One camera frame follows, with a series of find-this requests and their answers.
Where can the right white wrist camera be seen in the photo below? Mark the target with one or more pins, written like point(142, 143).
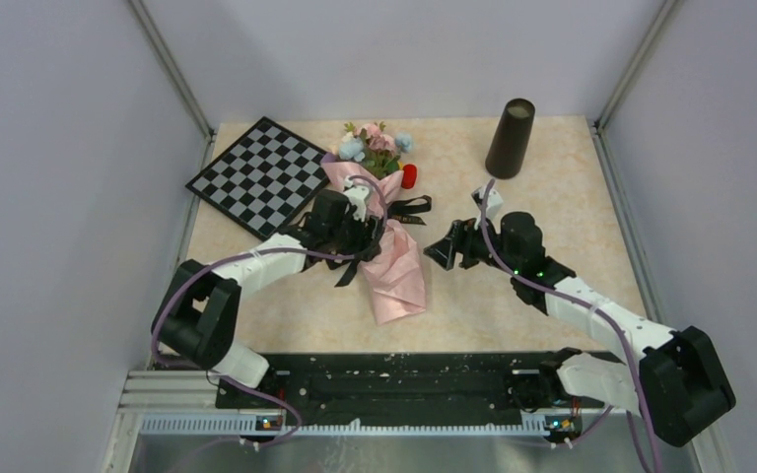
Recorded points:
point(489, 203)

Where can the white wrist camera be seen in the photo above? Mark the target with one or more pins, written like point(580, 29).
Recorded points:
point(489, 203)
point(358, 196)

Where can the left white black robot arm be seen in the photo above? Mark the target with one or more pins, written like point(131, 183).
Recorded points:
point(199, 314)

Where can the pink flower bouquet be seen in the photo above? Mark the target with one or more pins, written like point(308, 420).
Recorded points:
point(366, 154)

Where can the black ribbon with gold lettering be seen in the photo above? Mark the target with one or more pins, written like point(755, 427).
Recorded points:
point(398, 250)

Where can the dark brown tall vase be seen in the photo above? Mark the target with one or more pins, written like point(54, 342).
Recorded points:
point(510, 141)

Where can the white slotted cable duct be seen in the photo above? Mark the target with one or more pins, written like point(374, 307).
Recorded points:
point(250, 425)

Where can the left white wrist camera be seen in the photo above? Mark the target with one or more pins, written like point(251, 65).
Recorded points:
point(358, 196)

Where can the black and white checkerboard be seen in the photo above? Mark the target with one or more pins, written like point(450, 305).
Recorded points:
point(264, 179)

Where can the red toy block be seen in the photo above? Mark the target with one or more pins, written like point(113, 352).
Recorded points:
point(409, 176)

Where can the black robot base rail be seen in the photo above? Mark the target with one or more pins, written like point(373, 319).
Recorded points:
point(411, 389)

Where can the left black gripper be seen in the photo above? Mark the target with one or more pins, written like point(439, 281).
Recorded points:
point(362, 243)

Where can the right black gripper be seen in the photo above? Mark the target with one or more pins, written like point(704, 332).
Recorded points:
point(460, 239)

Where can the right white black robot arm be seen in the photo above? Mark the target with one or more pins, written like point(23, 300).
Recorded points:
point(673, 379)

